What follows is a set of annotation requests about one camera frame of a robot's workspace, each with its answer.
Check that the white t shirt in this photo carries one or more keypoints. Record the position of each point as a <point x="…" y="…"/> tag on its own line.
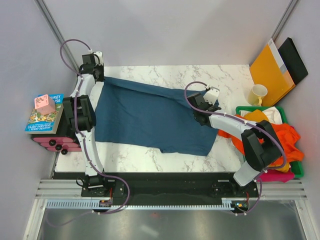
<point x="273" y="115"/>

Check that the black flat box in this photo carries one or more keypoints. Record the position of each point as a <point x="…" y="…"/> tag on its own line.
<point x="293" y="61"/>

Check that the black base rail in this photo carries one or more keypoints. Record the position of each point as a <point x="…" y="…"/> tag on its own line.
<point x="175" y="188"/>

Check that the white cable duct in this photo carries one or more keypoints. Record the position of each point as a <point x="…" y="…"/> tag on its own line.
<point x="101" y="205"/>

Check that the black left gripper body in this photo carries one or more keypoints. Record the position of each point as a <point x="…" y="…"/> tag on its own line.
<point x="100" y="72"/>

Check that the yellow mug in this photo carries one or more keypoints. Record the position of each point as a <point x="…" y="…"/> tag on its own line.
<point x="256" y="95"/>

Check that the pink dice cube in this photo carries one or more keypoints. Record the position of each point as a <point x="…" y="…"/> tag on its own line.
<point x="44" y="104"/>

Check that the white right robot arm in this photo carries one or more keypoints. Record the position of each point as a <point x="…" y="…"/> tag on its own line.
<point x="260" y="143"/>

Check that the pink black dumbbell set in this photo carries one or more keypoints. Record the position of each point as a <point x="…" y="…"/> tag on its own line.
<point x="55" y="143"/>

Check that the orange folder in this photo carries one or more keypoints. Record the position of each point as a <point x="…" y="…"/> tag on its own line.
<point x="269" y="70"/>

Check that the orange t shirt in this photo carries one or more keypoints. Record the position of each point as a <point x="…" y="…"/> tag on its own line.
<point x="288" y="137"/>

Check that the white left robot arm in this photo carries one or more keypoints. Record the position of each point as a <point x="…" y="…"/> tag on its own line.
<point x="81" y="118"/>

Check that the pink t shirt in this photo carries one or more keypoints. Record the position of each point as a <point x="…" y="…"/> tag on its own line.
<point x="277" y="176"/>

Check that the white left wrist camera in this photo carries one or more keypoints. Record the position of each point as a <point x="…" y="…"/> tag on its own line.
<point x="98" y="57"/>

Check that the blue paperback book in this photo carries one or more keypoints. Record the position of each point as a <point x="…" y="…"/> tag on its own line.
<point x="46" y="124"/>

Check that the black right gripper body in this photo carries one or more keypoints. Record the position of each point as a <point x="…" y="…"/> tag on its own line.
<point x="195" y="115"/>

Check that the yellow t shirt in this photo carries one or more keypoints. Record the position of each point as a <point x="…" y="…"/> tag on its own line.
<point x="256" y="116"/>

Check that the green plastic bin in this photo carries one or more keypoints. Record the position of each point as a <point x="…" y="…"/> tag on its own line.
<point x="295" y="166"/>

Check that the blue t shirt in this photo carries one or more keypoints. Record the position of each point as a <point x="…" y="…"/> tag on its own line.
<point x="134" y="113"/>

